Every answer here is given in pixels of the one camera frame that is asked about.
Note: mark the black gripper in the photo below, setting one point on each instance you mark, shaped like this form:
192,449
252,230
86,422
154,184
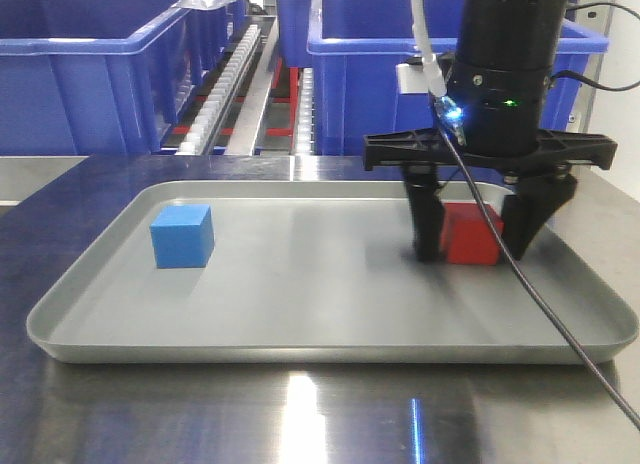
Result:
498,129

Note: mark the red cube block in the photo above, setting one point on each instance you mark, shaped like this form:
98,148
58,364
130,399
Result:
466,237

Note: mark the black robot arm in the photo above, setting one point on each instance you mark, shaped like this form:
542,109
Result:
504,34

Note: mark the grey plastic tray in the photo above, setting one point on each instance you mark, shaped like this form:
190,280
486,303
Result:
300,272

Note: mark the white roller track right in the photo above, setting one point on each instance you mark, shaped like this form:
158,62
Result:
303,139

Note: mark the white roller track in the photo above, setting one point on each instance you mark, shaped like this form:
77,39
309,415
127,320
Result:
202,134
303,139

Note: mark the blue bin rear middle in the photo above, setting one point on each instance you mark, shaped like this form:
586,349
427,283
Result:
293,17

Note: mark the white roller track left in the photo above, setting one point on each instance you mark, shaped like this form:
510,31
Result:
202,134

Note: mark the blue cube block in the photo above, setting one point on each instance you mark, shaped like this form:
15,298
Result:
182,236

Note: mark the large blue bin left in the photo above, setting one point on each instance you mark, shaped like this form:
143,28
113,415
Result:
83,77

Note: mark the white camera box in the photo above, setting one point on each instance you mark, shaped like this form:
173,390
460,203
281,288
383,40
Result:
414,78

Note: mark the steel shelf upright post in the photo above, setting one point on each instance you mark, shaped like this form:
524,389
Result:
597,19

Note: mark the steel shelf divider rail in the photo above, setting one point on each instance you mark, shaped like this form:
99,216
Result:
249,129

